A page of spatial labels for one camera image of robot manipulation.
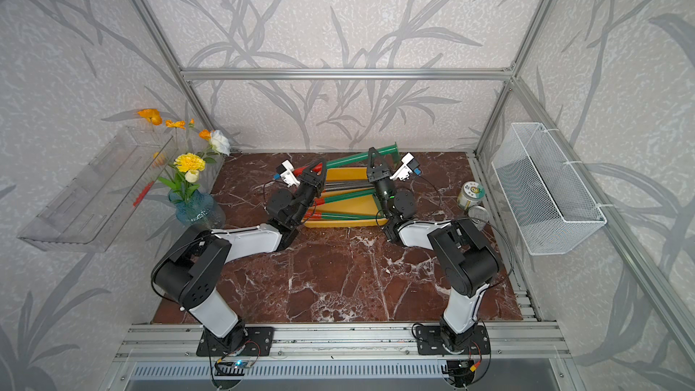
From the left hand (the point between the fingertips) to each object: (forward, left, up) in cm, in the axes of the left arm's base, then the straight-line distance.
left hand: (329, 161), depth 79 cm
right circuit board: (-48, -38, -31) cm, 69 cm away
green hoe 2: (-2, +3, -1) cm, 4 cm away
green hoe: (-6, +1, -22) cm, 23 cm away
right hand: (+1, -11, +3) cm, 12 cm away
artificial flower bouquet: (+26, +56, -19) cm, 65 cm away
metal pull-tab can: (-4, -51, -23) cm, 56 cm away
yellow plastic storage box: (+4, -11, -29) cm, 32 cm away
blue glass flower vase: (-6, +44, -17) cm, 47 cm away
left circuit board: (-47, +25, -32) cm, 62 cm away
